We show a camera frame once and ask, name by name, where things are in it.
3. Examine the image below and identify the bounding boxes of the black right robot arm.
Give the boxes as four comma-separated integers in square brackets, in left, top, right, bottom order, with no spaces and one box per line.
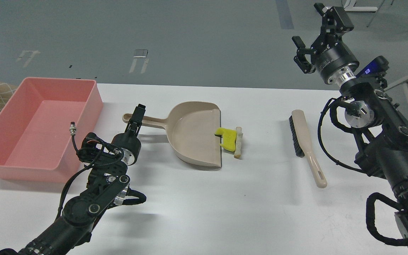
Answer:
[292,3,408,248]

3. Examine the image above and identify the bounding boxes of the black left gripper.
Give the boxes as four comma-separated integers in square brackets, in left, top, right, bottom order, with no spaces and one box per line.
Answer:
[111,104,146,166]

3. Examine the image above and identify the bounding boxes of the yellow sponge piece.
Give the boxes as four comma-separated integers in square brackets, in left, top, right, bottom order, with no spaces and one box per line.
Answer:
[214,127,237,152]

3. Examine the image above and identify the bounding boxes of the beige plastic dustpan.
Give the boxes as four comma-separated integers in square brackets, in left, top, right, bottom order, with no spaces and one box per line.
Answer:
[142,101,222,168]

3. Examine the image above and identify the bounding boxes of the beige hand brush black bristles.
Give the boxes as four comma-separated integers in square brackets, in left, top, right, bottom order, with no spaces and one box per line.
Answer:
[289,109,328,188]

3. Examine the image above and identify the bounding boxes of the white bread piece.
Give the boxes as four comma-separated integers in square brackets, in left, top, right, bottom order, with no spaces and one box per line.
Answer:
[234,126,243,159]

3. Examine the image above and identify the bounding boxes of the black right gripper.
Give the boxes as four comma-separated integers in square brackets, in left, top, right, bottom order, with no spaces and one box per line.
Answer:
[292,3,359,85]

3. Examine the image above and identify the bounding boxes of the white desk base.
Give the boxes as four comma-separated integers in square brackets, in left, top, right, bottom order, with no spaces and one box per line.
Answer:
[341,0,379,12]

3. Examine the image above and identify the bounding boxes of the pink plastic bin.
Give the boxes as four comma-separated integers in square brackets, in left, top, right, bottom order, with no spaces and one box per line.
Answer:
[0,77,103,183]

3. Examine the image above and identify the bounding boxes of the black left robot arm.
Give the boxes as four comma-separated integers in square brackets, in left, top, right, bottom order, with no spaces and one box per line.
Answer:
[0,104,146,255]

